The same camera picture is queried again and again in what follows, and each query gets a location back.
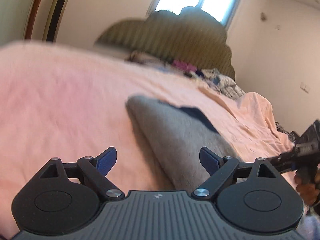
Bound grey knit garment navy trim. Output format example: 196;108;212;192
126;95;240;193

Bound pile of crumpled clothes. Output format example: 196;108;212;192
172;60;246;100

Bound right hand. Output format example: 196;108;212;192
295;166;319;216

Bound pink bed sheet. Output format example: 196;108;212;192
1;42;292;239

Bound striped patterned pillow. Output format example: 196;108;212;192
125;50;171;68

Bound olive green padded headboard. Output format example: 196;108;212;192
97;7;235;79

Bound gold tower air conditioner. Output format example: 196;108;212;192
42;0;68;42

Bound white wall switch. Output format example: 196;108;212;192
300;82;310;94

